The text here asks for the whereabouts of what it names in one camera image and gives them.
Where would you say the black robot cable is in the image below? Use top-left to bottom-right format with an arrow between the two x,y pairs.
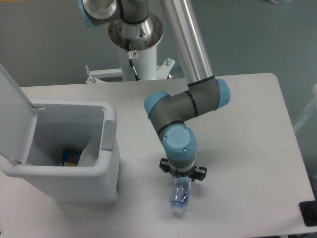
125,38 -> 141,81

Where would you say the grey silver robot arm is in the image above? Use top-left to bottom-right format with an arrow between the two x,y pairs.
78,0 -> 231,180

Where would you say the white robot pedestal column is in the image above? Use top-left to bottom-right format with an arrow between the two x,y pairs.
118,46 -> 157,81

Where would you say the white left base bracket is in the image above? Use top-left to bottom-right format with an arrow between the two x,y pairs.
85,64 -> 122,84

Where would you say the black device at table edge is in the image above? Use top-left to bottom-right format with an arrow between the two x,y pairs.
299,200 -> 317,227

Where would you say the white right base bracket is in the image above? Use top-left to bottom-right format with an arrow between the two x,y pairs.
157,58 -> 175,80

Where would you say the blue yellow snack packet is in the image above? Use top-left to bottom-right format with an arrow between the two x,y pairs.
59,147 -> 83,167

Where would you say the white frame at right edge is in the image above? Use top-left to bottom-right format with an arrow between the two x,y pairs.
293,84 -> 317,133

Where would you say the white plastic trash can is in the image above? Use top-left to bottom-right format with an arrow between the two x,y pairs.
0,100 -> 120,203

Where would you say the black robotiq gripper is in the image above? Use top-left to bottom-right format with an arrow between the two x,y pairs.
159,158 -> 207,181

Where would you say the white plastic wrapper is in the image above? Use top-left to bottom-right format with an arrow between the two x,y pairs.
77,135 -> 100,167

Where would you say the crushed clear plastic bottle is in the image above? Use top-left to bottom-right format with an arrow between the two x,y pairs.
169,176 -> 192,218

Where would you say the white base bracket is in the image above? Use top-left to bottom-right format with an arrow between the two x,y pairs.
85,64 -> 122,84
157,58 -> 175,80

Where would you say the white trash can lid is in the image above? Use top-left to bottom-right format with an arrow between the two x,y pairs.
0,66 -> 46,165

